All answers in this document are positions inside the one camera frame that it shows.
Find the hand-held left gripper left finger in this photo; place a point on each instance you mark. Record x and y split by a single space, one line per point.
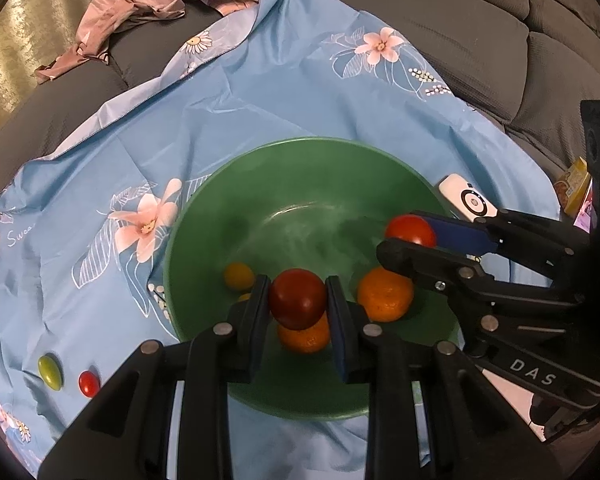
257 330

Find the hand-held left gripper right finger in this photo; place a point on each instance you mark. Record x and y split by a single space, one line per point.
341 335

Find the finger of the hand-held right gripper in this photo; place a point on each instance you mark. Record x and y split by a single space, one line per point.
415 260
462 237

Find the red tomato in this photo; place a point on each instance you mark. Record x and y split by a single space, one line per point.
88 383
298 298
407 227

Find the orange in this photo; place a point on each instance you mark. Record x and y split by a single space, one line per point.
305 341
385 294

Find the green bowl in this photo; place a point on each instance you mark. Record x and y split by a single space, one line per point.
305 200

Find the white remote control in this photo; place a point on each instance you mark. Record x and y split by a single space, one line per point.
467 200

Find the yellow box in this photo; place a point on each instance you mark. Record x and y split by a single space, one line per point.
575 185

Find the purple packet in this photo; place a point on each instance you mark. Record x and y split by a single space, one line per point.
586 215

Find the green plum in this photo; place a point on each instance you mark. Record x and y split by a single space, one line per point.
50 371

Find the grey sofa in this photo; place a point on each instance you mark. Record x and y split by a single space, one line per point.
480 25

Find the blue floral cloth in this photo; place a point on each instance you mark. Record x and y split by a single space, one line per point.
280 85

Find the pink garment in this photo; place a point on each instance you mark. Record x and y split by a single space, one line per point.
125 5

